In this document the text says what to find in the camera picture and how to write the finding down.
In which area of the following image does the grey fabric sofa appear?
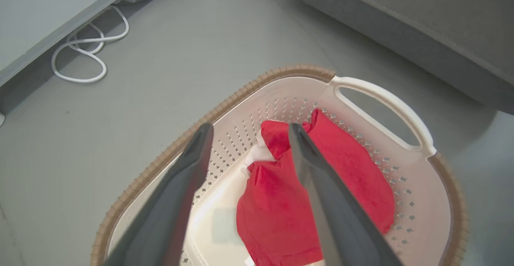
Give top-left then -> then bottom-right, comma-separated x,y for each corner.
286,0 -> 514,116

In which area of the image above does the white partition panel grey frame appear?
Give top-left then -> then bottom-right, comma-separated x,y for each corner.
0,0 -> 154,88

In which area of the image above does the cream laundry basket brown rim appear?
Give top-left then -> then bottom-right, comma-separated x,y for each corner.
90,64 -> 469,266

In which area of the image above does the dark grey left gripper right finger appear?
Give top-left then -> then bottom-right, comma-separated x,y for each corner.
288,123 -> 403,266

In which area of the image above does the thick white coiled cable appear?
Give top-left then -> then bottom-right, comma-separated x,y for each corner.
51,5 -> 130,84

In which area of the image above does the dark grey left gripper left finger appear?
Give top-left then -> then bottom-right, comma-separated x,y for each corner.
104,123 -> 214,266

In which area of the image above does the red garment with white trim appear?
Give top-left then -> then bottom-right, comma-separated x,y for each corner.
236,108 -> 396,266

